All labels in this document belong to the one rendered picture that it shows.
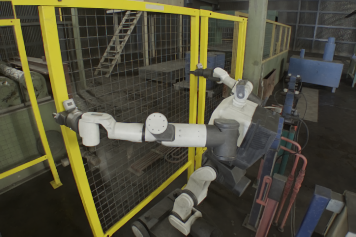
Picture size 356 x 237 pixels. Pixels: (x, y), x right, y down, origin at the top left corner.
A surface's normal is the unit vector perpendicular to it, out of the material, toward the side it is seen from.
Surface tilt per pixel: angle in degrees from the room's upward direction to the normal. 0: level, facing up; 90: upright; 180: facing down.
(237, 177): 60
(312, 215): 90
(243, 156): 93
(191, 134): 52
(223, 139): 74
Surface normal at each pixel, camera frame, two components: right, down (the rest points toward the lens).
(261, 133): -0.48, 0.36
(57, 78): 0.81, 0.21
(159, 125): 0.09, -0.29
